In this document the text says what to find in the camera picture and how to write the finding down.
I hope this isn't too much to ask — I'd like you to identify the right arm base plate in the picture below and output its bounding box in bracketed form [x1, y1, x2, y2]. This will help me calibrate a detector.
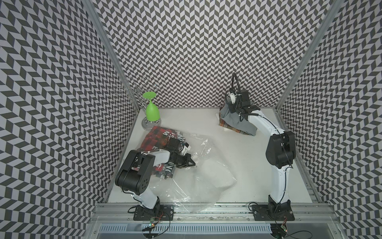
[251, 204, 295, 222]

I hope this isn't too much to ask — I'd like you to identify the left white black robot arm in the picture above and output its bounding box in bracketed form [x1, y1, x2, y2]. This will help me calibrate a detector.
[115, 149, 196, 210]

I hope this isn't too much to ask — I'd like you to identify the plaid flannel shirt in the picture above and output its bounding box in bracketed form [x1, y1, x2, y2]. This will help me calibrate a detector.
[219, 119, 247, 135]

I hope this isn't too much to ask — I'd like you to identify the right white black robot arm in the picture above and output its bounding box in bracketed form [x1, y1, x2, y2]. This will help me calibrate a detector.
[225, 88, 296, 218]

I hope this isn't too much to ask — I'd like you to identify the green plastic wine glass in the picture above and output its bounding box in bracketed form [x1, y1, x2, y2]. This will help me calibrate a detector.
[142, 92, 160, 121]

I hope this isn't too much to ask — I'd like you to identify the white vacuum bag valve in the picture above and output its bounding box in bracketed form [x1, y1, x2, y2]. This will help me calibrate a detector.
[191, 154, 200, 161]

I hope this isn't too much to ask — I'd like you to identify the aluminium front rail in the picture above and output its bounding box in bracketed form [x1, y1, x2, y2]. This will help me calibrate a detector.
[89, 203, 340, 224]

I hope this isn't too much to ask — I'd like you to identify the red black printed shirt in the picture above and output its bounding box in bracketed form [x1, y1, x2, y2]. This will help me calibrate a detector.
[138, 126, 186, 179]

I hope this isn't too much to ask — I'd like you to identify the clear plastic vacuum bag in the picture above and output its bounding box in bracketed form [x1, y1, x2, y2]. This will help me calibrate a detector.
[137, 130, 237, 213]

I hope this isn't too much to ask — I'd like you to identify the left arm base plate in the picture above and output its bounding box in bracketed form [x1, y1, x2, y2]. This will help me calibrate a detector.
[133, 204, 174, 221]

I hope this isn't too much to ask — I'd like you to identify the dark grey garment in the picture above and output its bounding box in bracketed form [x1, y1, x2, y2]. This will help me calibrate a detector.
[219, 105, 257, 136]

